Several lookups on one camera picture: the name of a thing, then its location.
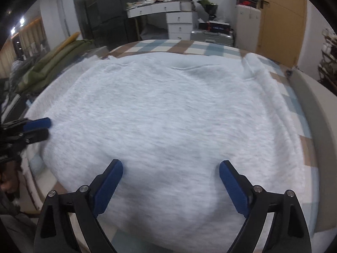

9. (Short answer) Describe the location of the light grey sweatshirt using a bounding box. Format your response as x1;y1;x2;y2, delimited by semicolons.
26;52;305;252

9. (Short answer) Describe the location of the person's left hand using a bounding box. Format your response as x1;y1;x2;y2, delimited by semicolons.
1;161;19;194

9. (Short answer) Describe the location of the checkered bed sheet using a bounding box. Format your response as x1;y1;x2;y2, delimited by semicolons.
19;39;321;253

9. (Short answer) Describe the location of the olive green bag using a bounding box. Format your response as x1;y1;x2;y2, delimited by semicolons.
15;37;94;94

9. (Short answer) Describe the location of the grey padded headboard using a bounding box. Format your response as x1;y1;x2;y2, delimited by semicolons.
289;70;336;232

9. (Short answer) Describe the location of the black refrigerator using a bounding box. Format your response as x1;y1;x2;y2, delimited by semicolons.
74;0;138;50

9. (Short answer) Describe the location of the wooden shoe rack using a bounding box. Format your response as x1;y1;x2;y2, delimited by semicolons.
318;28;336;95

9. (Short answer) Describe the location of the white drawer desk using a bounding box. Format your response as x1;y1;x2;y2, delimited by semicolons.
126;1;198;40

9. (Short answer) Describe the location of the silver suitcase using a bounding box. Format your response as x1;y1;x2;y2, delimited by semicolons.
190;30;234;47

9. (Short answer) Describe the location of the wooden door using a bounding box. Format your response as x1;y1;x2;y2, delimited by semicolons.
257;0;307;67

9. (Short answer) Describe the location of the white tall cabinet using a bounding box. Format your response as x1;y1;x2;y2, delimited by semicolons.
234;5;261;52

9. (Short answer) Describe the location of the dark plant bouquet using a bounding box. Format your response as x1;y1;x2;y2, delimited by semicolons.
197;0;218;21

